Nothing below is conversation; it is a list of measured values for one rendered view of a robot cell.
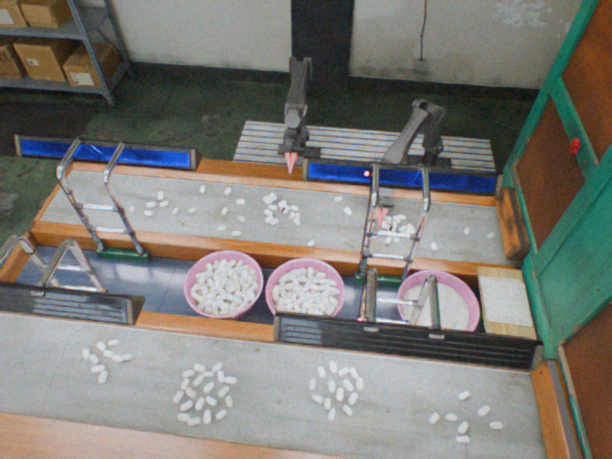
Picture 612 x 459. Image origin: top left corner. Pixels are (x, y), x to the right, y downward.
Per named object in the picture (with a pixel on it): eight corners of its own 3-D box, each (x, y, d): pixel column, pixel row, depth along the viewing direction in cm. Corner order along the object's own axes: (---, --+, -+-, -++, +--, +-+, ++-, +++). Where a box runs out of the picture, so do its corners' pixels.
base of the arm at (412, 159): (455, 156, 195) (454, 146, 200) (410, 152, 197) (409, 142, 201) (451, 169, 201) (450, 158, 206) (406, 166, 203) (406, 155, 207)
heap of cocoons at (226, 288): (203, 264, 166) (200, 254, 162) (266, 270, 165) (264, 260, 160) (186, 321, 152) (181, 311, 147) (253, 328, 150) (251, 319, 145)
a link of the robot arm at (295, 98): (306, 107, 169) (311, 49, 182) (282, 107, 169) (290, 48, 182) (306, 128, 180) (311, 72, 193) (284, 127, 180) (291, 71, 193)
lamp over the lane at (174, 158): (30, 142, 156) (20, 126, 151) (203, 157, 152) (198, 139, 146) (18, 158, 151) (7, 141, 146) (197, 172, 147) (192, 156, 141)
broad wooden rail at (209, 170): (96, 178, 210) (81, 147, 196) (487, 211, 197) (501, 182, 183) (86, 196, 203) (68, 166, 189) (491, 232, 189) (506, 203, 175)
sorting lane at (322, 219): (73, 174, 192) (70, 170, 190) (502, 210, 179) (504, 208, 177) (38, 227, 173) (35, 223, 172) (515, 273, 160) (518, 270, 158)
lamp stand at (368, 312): (350, 337, 149) (363, 260, 114) (411, 343, 147) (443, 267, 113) (347, 393, 137) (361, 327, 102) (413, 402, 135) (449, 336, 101)
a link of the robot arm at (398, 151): (397, 170, 161) (443, 98, 160) (376, 160, 165) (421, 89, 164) (402, 179, 173) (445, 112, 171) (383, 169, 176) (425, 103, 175)
